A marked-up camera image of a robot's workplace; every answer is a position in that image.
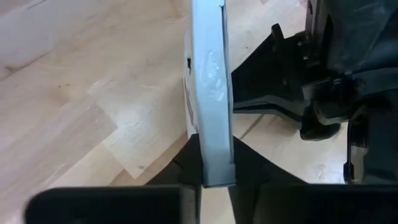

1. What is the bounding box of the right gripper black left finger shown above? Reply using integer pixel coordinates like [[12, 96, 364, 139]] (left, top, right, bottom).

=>
[[146, 133, 205, 187]]

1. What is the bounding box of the white box with printed labels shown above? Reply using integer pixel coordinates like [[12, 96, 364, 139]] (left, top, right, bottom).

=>
[[183, 0, 236, 189]]

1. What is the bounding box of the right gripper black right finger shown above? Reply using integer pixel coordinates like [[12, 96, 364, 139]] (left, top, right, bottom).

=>
[[228, 136, 308, 224]]

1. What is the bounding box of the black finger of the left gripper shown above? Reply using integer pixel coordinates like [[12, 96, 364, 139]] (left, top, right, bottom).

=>
[[233, 90, 341, 141], [231, 24, 331, 102]]

